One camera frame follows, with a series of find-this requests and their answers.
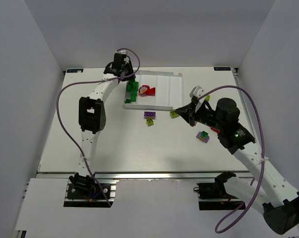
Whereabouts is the green 2x4 brick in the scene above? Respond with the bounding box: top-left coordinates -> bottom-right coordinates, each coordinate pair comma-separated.
126,82 -> 132,92

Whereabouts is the green 2x2 brick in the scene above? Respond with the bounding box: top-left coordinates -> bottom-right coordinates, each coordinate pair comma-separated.
133,82 -> 139,90
130,91 -> 137,102

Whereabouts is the purple curved brick with print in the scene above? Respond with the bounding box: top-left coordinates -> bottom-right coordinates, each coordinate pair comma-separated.
196,131 -> 210,143

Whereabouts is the red flower brick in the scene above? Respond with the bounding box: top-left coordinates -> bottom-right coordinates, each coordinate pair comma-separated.
138,85 -> 150,96

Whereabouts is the red 2x4 brick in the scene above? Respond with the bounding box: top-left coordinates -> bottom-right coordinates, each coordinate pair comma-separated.
146,87 -> 156,96

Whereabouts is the green 2x3 brick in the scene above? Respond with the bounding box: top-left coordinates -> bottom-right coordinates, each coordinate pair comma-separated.
129,78 -> 138,90

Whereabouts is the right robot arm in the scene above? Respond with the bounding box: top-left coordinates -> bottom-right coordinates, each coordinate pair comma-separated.
176,98 -> 299,235

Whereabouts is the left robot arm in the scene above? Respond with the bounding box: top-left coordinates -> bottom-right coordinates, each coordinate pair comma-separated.
78,49 -> 135,169

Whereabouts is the red stepped brick right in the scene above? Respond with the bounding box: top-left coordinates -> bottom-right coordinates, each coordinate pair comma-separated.
210,127 -> 220,133

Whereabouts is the white divided sorting tray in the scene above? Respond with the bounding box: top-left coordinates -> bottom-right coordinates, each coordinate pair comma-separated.
123,70 -> 184,111

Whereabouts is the purple 2x3 brick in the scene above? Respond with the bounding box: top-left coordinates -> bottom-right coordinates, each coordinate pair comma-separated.
144,112 -> 156,119

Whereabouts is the dark label sticker right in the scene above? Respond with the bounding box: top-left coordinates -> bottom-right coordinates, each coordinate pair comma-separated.
213,66 -> 231,71

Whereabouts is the dark label sticker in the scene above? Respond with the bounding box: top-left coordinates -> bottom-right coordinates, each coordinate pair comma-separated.
213,66 -> 231,71
66,68 -> 83,73

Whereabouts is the dark label sticker left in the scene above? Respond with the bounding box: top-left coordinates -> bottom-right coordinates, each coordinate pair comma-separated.
66,68 -> 83,73

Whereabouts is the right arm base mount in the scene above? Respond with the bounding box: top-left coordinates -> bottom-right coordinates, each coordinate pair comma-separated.
193,171 -> 245,211

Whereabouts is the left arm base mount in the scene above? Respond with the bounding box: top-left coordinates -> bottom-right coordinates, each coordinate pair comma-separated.
63,173 -> 115,208

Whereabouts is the aluminium table frame rail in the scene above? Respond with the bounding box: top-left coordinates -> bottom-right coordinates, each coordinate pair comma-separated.
37,68 -> 249,179

